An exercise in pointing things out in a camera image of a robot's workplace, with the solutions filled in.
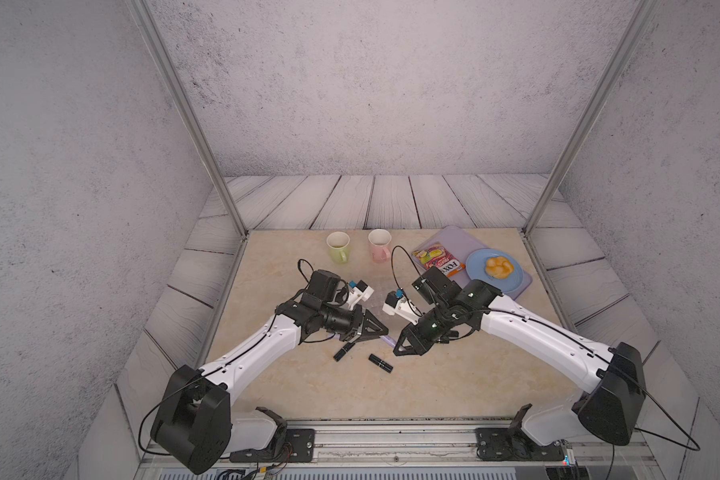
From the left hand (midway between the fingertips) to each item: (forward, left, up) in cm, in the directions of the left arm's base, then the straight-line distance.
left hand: (387, 337), depth 71 cm
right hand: (-3, -3, -2) cm, 4 cm away
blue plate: (+35, -35, -18) cm, 52 cm away
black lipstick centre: (+1, +1, -18) cm, 18 cm away
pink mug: (+42, -1, -11) cm, 43 cm away
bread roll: (+32, -41, -16) cm, 55 cm away
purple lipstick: (0, 0, -1) cm, 1 cm away
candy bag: (+39, -21, -16) cm, 47 cm away
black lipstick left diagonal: (+5, +12, -19) cm, 23 cm away
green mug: (+44, +15, -13) cm, 48 cm away
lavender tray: (+48, -33, -21) cm, 62 cm away
